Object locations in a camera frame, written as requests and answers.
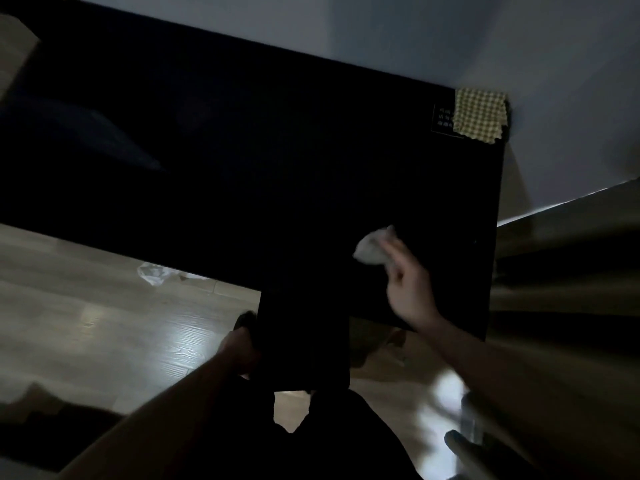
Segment person's right hand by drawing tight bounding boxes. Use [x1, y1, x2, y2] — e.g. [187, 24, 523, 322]
[382, 237, 443, 331]

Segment person's left hand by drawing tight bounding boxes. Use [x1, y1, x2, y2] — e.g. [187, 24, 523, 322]
[217, 327, 261, 375]

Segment plain grey cleaning cloth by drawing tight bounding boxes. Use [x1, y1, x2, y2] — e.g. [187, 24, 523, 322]
[353, 225, 399, 268]

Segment black rectangular tray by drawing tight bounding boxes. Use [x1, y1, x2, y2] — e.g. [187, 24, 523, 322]
[257, 289, 351, 393]

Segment person's left forearm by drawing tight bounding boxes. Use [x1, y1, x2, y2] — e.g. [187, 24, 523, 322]
[57, 354, 251, 480]

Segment person's right forearm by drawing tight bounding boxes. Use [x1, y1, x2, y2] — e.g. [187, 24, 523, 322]
[422, 314, 640, 480]

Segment black trousers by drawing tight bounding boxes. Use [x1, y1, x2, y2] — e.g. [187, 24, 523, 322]
[165, 384, 426, 480]

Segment grey curtain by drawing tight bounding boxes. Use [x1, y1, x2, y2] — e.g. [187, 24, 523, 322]
[489, 177, 640, 445]

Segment black table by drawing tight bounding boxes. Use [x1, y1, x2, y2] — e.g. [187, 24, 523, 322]
[0, 0, 513, 341]

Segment yellow checkered cloth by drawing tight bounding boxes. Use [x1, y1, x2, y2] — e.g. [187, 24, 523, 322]
[452, 87, 511, 145]

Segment beige wooden panel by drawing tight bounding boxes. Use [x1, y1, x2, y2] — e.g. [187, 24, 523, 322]
[0, 14, 40, 98]

